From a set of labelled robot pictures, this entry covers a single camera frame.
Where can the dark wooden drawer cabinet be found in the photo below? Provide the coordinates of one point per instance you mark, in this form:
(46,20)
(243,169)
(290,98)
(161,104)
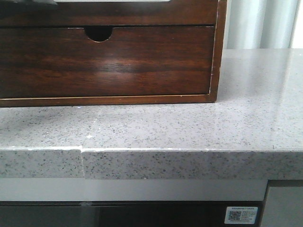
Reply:
(15,7)

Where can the wooden drawer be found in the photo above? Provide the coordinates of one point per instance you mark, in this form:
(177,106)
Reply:
(173,12)
(105,61)

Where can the white curtain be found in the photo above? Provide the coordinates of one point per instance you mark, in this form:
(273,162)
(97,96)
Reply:
(255,24)

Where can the grey cabinet door panel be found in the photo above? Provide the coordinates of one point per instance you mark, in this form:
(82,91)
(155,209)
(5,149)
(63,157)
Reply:
(283,204)

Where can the black glass appliance door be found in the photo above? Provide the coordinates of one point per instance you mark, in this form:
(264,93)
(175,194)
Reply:
(121,213)

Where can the white QR code sticker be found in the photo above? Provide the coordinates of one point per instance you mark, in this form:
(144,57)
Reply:
(241,215)

